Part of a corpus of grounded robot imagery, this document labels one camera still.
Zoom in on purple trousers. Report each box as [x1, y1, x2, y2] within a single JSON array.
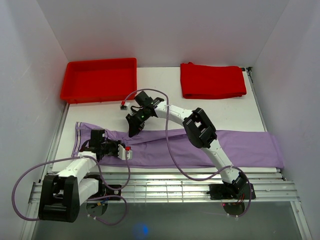
[[71, 121, 286, 169]]

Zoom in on aluminium frame rail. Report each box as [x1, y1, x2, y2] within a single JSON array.
[[28, 171, 301, 204]]

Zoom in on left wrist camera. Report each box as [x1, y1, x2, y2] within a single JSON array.
[[117, 144, 133, 160]]

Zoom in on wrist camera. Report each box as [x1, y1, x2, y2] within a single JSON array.
[[119, 100, 130, 111], [117, 144, 133, 160]]

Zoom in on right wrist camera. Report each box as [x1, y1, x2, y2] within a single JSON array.
[[119, 100, 130, 111]]

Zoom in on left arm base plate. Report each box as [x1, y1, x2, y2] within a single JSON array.
[[97, 185, 122, 201]]

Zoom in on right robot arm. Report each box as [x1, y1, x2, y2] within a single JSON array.
[[126, 89, 254, 201]]

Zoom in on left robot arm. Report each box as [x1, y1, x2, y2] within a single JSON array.
[[38, 129, 132, 223]]

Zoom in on red plastic tray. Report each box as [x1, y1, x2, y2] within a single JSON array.
[[60, 57, 137, 104]]

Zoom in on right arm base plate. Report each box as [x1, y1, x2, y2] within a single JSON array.
[[206, 183, 256, 200]]

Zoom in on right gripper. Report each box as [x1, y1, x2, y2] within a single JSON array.
[[126, 107, 150, 138]]

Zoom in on folded red trousers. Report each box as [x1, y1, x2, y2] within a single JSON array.
[[180, 62, 247, 100]]

